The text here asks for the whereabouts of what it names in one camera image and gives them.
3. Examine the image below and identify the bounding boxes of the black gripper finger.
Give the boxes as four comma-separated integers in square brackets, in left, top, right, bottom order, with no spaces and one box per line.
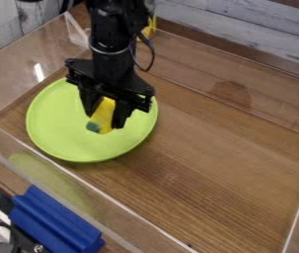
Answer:
[112,100,133,128]
[78,87,102,117]

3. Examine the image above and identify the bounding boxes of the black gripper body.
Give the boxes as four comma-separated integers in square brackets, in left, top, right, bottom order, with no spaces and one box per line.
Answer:
[64,49,154,113]

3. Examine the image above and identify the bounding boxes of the yellow toy banana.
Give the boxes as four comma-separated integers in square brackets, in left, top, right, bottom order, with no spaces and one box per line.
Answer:
[85,97,114,134]

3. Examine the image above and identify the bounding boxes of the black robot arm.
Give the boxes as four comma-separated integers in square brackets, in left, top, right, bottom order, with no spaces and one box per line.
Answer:
[64,0,154,134]

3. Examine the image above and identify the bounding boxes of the green plate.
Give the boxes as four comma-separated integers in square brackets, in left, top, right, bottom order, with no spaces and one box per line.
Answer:
[25,78,157,163]

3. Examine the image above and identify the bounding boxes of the yellow labelled tin can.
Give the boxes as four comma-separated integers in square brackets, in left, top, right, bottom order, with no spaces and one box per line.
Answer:
[142,16,156,39]

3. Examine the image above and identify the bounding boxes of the blue plastic block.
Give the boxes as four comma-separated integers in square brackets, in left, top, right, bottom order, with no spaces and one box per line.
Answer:
[9,185,105,253]

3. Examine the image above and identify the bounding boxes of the clear acrylic corner bracket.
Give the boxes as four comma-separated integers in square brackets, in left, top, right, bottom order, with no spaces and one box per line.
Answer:
[62,12,89,48]

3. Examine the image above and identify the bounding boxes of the clear acrylic front wall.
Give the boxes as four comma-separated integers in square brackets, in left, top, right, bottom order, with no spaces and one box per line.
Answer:
[0,127,197,253]

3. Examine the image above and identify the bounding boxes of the black cable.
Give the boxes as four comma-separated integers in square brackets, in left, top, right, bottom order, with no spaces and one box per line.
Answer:
[0,220,25,253]

